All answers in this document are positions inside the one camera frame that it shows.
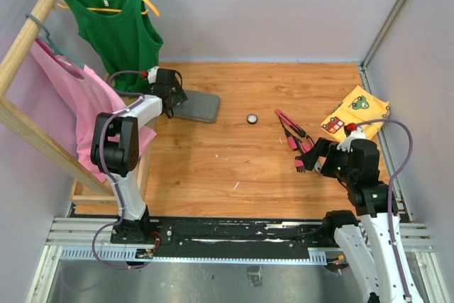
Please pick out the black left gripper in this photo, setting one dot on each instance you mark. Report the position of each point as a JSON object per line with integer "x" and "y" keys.
{"x": 178, "y": 95}

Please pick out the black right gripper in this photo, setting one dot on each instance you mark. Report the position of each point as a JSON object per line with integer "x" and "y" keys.
{"x": 332, "y": 151}

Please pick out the grey plastic tool case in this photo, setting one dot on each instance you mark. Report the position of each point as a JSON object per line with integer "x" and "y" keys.
{"x": 199, "y": 106}

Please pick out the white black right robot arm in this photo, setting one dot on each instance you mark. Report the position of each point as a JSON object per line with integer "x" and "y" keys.
{"x": 370, "y": 235}

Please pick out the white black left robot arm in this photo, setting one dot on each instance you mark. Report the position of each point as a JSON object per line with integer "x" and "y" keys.
{"x": 116, "y": 149}

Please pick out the pink hex key set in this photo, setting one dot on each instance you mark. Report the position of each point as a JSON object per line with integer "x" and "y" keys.
{"x": 299, "y": 164}

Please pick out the pink black screwdriver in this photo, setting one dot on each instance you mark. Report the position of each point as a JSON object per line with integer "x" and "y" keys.
{"x": 289, "y": 137}

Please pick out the pink utility knife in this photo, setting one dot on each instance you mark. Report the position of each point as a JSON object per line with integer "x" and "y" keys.
{"x": 290, "y": 123}

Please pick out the black electrical tape roll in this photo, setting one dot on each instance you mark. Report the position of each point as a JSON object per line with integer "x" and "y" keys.
{"x": 252, "y": 119}

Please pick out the yellow patterned cloth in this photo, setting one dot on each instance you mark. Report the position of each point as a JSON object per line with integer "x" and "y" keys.
{"x": 357, "y": 107}

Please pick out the green tank top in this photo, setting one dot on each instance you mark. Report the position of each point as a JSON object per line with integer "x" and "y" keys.
{"x": 122, "y": 35}

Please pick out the pink shirt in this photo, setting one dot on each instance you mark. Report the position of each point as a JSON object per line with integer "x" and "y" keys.
{"x": 84, "y": 92}

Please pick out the grey clothes hanger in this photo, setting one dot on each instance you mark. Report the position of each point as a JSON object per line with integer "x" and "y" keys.
{"x": 53, "y": 44}

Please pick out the wooden clothes rack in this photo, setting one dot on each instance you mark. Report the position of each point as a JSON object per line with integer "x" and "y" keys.
{"x": 29, "y": 178}

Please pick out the pink handled pliers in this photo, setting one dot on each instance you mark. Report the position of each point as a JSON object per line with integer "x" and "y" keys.
{"x": 305, "y": 144}

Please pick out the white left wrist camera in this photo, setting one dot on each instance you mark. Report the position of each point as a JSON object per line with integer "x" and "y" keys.
{"x": 150, "y": 75}

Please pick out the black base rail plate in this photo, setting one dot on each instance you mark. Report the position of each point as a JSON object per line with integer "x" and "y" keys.
{"x": 229, "y": 238}

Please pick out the aluminium frame post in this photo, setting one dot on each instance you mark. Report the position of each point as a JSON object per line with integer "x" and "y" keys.
{"x": 382, "y": 33}

